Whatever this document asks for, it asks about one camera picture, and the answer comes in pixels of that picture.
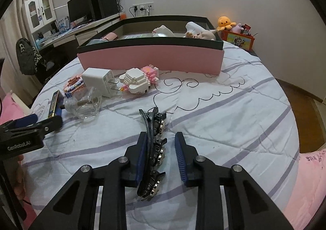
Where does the pink blanket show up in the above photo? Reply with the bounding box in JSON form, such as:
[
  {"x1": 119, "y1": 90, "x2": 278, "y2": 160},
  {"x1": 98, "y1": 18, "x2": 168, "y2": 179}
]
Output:
[{"x1": 280, "y1": 147, "x2": 326, "y2": 230}]

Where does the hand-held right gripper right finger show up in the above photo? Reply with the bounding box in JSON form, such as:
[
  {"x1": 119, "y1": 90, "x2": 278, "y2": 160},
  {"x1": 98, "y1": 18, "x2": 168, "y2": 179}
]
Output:
[{"x1": 174, "y1": 132, "x2": 286, "y2": 230}]

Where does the pink cardboard box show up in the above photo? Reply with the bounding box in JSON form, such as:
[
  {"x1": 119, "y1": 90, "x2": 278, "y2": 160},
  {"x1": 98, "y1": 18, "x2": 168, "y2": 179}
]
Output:
[{"x1": 77, "y1": 15, "x2": 225, "y2": 77}]

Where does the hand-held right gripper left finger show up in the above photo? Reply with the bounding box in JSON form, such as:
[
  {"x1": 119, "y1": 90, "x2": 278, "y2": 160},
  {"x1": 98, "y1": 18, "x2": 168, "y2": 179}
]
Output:
[{"x1": 28, "y1": 131, "x2": 149, "y2": 230}]

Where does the white cylindrical toy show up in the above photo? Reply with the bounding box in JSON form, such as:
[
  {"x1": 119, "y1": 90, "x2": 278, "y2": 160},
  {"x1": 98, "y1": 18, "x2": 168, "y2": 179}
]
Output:
[{"x1": 185, "y1": 21, "x2": 205, "y2": 35}]

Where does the grey patterned jacket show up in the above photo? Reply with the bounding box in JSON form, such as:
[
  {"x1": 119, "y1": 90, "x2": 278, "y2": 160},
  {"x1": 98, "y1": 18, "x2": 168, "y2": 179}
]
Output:
[{"x1": 15, "y1": 38, "x2": 48, "y2": 76}]

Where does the black hair clip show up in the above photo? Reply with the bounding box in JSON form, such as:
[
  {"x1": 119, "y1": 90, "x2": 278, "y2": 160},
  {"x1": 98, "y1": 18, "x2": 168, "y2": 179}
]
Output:
[{"x1": 137, "y1": 107, "x2": 167, "y2": 201}]

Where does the white desk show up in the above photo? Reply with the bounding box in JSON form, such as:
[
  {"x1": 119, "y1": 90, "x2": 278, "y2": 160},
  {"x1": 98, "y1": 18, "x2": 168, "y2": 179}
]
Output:
[{"x1": 33, "y1": 13, "x2": 128, "y2": 50}]

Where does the black computer monitor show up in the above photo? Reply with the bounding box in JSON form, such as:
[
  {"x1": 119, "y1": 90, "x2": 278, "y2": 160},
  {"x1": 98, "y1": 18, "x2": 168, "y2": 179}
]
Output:
[{"x1": 67, "y1": 0, "x2": 94, "y2": 23}]

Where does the person's left hand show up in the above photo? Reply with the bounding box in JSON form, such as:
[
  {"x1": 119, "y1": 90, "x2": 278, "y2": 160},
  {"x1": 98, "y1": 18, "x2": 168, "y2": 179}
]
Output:
[{"x1": 15, "y1": 154, "x2": 28, "y2": 202}]

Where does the beige doll figurine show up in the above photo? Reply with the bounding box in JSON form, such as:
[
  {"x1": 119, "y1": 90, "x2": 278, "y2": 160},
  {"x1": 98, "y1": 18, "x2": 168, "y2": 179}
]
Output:
[{"x1": 185, "y1": 29, "x2": 222, "y2": 41}]

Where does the white glass-door cabinet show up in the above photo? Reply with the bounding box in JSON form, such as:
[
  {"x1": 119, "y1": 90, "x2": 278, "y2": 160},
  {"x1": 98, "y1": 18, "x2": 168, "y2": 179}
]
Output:
[{"x1": 21, "y1": 0, "x2": 57, "y2": 35}]

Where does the white pink block toy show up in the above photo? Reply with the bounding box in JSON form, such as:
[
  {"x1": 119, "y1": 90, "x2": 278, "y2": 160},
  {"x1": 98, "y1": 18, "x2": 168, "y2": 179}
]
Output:
[{"x1": 119, "y1": 65, "x2": 160, "y2": 95}]

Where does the pink bed cover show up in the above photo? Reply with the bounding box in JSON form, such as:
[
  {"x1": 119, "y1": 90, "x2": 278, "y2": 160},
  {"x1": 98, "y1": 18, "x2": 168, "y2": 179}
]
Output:
[{"x1": 0, "y1": 91, "x2": 34, "y2": 120}]

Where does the white round-headed figurine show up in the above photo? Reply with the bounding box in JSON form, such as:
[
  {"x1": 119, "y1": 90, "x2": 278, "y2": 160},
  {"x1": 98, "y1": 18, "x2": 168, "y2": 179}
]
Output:
[{"x1": 152, "y1": 25, "x2": 176, "y2": 38}]

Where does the black office chair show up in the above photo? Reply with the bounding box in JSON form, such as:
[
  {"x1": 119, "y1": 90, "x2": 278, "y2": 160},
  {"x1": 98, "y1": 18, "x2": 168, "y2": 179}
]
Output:
[{"x1": 15, "y1": 38, "x2": 67, "y2": 86}]

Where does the red toy box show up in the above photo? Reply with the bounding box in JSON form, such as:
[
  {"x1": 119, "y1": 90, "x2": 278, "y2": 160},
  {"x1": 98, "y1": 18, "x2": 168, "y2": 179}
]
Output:
[{"x1": 221, "y1": 29, "x2": 255, "y2": 51}]

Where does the orange octopus plush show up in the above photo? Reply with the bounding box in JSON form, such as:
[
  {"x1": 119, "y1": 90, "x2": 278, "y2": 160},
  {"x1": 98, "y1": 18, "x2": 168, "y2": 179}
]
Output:
[{"x1": 217, "y1": 16, "x2": 237, "y2": 30}]

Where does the clear box green label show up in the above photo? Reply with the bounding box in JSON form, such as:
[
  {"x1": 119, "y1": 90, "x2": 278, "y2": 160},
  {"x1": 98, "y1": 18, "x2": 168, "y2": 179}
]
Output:
[{"x1": 119, "y1": 34, "x2": 154, "y2": 40}]

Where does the colourful block toy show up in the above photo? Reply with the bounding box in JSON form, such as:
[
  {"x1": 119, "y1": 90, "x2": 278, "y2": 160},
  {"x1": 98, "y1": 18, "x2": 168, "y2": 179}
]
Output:
[{"x1": 63, "y1": 75, "x2": 87, "y2": 99}]

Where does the rose gold cup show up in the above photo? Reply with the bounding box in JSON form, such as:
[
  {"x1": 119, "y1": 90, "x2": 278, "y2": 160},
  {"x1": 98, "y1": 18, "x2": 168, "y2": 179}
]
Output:
[{"x1": 99, "y1": 32, "x2": 119, "y2": 42}]

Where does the blue gold narrow box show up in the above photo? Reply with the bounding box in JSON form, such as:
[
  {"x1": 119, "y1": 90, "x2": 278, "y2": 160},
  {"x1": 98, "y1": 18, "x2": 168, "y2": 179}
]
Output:
[{"x1": 49, "y1": 90, "x2": 63, "y2": 119}]

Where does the clear glass bottle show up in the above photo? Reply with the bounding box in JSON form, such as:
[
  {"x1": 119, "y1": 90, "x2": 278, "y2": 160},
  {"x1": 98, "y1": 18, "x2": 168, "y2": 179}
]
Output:
[{"x1": 62, "y1": 87, "x2": 102, "y2": 121}]

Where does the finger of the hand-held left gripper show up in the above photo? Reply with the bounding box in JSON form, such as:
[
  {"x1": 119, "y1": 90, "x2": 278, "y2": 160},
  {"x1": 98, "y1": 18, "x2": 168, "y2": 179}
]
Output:
[
  {"x1": 0, "y1": 115, "x2": 63, "y2": 135},
  {"x1": 11, "y1": 113, "x2": 39, "y2": 127}
]

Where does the white wall outlet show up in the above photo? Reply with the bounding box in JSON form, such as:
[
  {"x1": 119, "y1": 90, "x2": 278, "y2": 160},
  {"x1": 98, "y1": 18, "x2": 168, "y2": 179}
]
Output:
[{"x1": 132, "y1": 2, "x2": 154, "y2": 11}]

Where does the black computer tower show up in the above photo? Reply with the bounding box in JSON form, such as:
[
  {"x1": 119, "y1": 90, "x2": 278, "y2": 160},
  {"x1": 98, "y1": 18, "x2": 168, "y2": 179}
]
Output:
[{"x1": 89, "y1": 0, "x2": 120, "y2": 21}]

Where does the blue white box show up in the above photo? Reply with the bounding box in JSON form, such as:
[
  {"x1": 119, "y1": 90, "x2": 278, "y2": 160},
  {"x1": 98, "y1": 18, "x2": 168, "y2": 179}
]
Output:
[{"x1": 57, "y1": 16, "x2": 71, "y2": 31}]

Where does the striped white quilt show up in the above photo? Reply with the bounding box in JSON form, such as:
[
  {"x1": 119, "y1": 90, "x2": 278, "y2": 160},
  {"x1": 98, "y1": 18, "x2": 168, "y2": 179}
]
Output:
[{"x1": 20, "y1": 39, "x2": 300, "y2": 230}]

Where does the white wall charger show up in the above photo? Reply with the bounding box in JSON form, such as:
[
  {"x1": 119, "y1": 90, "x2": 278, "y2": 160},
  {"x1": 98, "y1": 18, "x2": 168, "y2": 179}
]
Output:
[{"x1": 81, "y1": 67, "x2": 121, "y2": 98}]

